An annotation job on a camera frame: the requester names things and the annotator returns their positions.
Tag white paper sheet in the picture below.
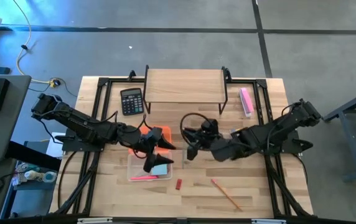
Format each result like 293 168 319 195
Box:
45 132 67 158

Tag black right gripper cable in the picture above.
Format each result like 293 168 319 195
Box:
179 112 216 147

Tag silver aluminium bracket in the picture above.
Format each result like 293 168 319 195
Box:
77 217 113 224

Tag clear pencil box orange lid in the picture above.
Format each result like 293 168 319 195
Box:
126 125 173 182

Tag clear plastic bottle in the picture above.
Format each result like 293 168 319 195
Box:
24 170 57 184

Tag black desk calculator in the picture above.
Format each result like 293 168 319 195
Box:
119 87 145 116

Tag wooden shelf riser black legs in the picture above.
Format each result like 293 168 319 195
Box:
143 64 233 115

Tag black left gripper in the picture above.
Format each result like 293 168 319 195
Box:
134 126 176 174

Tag yellow floor cable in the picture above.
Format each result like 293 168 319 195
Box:
12 0 61 88

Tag black metal table frame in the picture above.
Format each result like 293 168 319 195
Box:
50 76 314 218

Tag blue sticky note pad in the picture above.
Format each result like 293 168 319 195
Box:
151 164 169 177

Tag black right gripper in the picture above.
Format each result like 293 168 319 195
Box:
183 119 225 161

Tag pink highlighter pen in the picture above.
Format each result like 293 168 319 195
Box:
130 175 159 182

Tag grey side desk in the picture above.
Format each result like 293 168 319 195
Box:
0 74 32 164

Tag blue grey metal table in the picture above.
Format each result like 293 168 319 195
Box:
321 85 356 183

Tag orange wooden pencil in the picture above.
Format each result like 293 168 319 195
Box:
210 179 243 212

